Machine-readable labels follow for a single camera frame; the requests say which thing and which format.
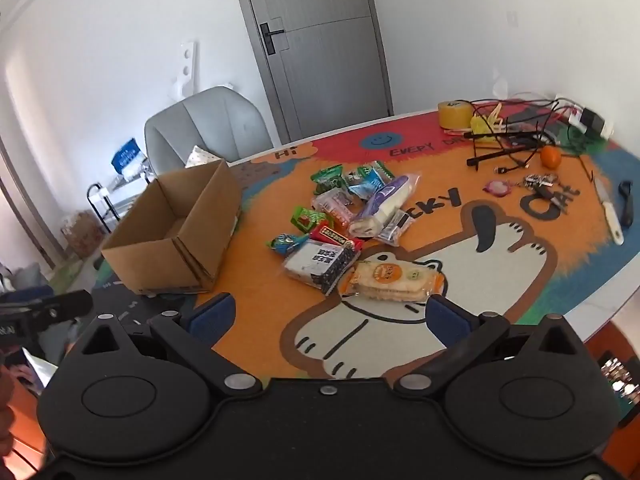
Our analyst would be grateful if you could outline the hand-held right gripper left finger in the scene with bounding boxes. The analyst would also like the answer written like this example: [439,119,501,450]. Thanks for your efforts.
[74,292,262,394]

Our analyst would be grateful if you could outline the black usb cable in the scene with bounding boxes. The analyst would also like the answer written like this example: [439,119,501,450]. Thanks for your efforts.
[492,142,547,176]

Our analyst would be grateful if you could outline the yellow plastic bag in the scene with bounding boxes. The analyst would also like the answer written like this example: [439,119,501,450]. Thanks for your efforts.
[470,104,504,134]

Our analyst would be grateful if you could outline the black door handle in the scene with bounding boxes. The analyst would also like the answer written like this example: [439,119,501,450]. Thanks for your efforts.
[259,22,286,56]

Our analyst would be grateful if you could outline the red cable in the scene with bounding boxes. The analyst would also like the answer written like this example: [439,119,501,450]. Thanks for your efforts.
[480,92,577,126]

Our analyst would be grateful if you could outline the printed brown carton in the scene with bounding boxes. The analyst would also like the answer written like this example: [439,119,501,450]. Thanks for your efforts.
[60,209,107,261]

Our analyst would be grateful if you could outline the orange rice cracker packet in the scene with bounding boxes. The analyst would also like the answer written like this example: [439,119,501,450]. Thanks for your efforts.
[339,259,448,304]

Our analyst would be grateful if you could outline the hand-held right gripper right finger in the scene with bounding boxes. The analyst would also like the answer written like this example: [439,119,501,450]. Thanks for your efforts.
[393,293,587,394]

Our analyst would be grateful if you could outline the white handled knife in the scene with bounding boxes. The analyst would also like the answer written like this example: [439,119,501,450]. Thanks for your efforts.
[593,177,626,246]

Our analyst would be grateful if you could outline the purple and white snack packet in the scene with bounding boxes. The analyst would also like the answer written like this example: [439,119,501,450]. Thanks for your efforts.
[348,173,420,238]

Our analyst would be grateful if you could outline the black handled tool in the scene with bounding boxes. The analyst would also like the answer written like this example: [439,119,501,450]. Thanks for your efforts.
[618,180,636,229]

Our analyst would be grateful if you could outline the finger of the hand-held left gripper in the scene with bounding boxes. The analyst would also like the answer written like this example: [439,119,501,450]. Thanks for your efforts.
[31,289,94,325]

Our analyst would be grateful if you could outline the black power adapter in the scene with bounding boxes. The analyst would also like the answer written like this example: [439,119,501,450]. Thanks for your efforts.
[579,108,615,140]

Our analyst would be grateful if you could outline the black wire stand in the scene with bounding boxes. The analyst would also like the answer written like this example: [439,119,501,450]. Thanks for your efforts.
[470,98,597,184]

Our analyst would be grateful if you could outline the white power strip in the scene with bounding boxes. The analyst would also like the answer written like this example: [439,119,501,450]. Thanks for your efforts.
[554,93,587,118]

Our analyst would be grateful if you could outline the red snack bar packet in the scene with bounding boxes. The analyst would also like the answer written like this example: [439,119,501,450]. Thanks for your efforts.
[309,224,364,252]

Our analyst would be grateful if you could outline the yellow tape roll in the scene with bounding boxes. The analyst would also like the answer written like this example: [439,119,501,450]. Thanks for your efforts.
[437,100,475,131]

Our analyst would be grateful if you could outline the grey upholstered chair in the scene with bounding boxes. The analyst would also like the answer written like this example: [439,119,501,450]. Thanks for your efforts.
[144,86,275,172]

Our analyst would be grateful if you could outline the small silver snack packet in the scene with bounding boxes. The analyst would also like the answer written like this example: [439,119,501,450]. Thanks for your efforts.
[376,209,414,247]

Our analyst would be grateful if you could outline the beige packet with green edges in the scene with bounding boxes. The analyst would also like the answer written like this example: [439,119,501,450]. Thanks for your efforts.
[357,159,397,187]

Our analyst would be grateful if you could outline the colourful printed table mat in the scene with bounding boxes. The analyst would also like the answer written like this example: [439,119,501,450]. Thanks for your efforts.
[50,109,640,382]

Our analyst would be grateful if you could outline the grey door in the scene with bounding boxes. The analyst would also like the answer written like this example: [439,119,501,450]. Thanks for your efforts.
[229,0,394,145]

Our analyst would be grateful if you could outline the black and white snack packet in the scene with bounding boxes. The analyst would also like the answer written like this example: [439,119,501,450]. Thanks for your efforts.
[281,239,361,296]

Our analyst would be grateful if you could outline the blue plastic bag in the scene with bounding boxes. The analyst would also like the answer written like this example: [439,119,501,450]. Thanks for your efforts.
[110,138,147,177]

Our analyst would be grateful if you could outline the green packet with red picture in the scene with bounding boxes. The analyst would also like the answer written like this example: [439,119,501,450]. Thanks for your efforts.
[291,205,329,234]

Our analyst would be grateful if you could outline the clear packet of brown snacks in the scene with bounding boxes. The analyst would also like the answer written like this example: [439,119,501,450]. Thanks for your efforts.
[312,188,352,212]

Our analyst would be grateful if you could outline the black metal shoe rack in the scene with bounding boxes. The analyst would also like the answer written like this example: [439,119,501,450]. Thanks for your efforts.
[87,182,132,234]

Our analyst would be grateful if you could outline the white plastic bag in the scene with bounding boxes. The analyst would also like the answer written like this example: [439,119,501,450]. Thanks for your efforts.
[120,160,152,184]

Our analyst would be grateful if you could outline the white dotted pillow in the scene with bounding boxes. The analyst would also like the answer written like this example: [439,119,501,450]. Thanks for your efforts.
[185,145,221,169]

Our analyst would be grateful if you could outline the brown cardboard box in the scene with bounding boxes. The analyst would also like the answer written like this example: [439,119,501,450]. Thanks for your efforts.
[101,158,245,295]

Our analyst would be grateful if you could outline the dark green snack packet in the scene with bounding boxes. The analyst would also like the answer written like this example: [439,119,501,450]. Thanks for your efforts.
[310,164,347,196]

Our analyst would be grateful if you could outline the teal candy packet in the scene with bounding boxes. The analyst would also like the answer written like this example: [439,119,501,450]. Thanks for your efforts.
[266,233,312,257]

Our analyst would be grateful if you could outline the white board with round holes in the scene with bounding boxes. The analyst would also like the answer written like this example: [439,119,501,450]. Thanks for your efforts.
[167,40,199,102]

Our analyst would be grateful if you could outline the black folding stand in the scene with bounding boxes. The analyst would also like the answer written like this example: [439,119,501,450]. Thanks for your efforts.
[465,127,545,171]

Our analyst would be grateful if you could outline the blue snack packet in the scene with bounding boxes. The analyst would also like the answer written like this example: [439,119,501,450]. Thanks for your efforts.
[347,169,387,199]

